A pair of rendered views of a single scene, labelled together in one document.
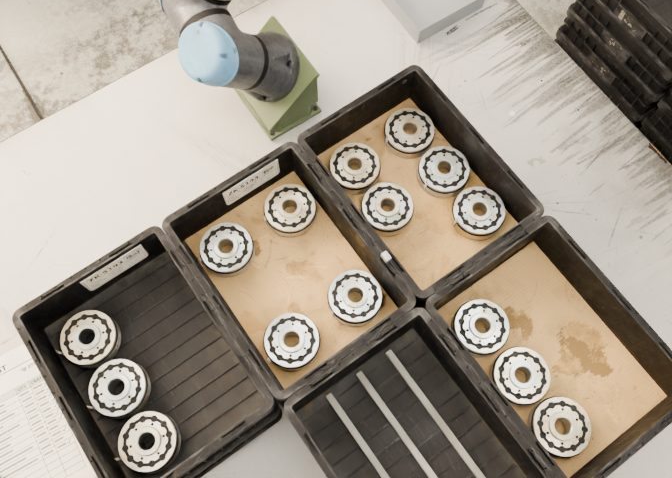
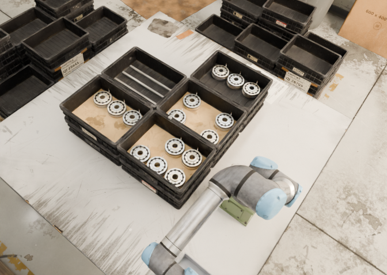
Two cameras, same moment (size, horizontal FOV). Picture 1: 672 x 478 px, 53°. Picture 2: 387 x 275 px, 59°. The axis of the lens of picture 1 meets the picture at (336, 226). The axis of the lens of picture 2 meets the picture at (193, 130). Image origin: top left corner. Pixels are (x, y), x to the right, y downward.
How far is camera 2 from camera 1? 1.47 m
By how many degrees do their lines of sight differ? 54
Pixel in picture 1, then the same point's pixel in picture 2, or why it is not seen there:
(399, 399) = (154, 98)
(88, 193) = (285, 148)
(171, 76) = not seen: hidden behind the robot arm
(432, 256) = (153, 138)
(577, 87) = (99, 254)
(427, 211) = (159, 153)
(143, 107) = not seen: hidden behind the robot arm
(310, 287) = (192, 119)
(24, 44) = not seen: outside the picture
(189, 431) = (211, 78)
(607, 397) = (87, 111)
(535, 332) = (113, 123)
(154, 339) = (233, 96)
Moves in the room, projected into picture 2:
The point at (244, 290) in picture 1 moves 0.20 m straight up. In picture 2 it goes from (213, 114) to (217, 90)
